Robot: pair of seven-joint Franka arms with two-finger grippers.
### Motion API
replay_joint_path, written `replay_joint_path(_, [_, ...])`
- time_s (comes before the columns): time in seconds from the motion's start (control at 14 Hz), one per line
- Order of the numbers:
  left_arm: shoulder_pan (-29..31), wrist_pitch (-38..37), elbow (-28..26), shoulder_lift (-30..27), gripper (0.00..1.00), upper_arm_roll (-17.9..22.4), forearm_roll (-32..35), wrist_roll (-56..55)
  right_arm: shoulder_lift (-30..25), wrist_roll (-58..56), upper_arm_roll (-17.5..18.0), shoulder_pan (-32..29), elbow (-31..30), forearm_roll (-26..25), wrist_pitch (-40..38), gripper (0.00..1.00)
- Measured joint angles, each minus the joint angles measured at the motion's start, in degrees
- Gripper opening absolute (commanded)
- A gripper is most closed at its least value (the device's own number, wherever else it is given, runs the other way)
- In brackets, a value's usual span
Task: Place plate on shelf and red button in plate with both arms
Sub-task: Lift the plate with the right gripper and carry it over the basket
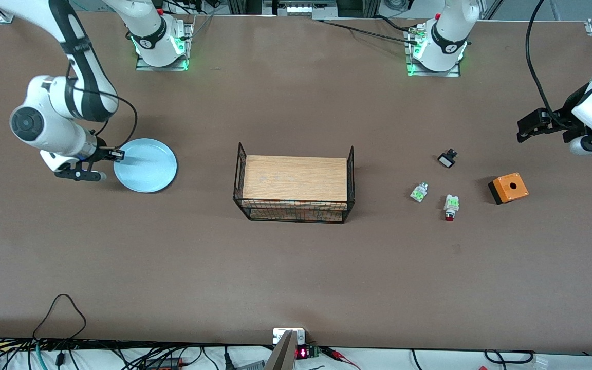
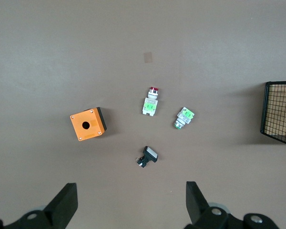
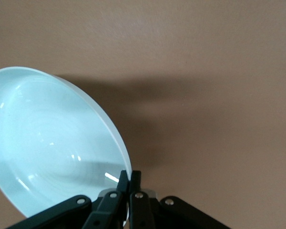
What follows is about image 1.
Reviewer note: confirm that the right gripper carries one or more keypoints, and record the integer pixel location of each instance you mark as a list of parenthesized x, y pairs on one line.
[(102, 152)]

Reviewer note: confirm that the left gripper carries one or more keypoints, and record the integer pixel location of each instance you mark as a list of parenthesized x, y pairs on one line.
[(563, 117)]

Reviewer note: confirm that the light blue round plate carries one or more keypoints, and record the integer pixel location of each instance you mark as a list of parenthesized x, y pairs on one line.
[(149, 167)]

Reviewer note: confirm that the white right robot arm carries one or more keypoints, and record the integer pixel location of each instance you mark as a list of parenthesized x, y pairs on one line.
[(29, 123)]

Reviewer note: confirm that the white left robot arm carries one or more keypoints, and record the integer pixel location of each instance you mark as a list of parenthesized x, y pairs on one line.
[(450, 31)]

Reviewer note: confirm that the orange button box black base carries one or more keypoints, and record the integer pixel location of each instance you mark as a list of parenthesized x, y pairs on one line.
[(511, 187)]

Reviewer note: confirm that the black push button white face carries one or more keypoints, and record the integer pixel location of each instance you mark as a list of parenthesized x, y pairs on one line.
[(447, 160)]

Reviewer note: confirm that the red push button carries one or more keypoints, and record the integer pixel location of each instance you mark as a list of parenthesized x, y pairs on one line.
[(450, 205)]

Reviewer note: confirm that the green push button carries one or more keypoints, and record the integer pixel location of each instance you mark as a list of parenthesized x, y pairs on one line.
[(419, 193)]

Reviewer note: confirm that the black power adapter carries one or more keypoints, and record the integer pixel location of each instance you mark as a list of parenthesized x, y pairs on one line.
[(165, 364)]

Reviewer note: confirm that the beige flat bar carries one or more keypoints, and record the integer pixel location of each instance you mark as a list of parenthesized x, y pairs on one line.
[(281, 357)]

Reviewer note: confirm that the red digit display module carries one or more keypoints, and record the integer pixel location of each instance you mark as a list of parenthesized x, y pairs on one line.
[(303, 353)]

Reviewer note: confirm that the red clip test lead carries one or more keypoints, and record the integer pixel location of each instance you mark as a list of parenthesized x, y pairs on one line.
[(339, 355)]

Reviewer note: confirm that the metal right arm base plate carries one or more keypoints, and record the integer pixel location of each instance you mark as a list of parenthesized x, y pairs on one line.
[(162, 67)]

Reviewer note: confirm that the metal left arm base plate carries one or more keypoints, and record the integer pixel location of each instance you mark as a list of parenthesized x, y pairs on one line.
[(432, 73)]

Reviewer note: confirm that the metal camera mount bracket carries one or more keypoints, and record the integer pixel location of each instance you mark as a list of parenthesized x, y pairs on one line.
[(281, 335)]

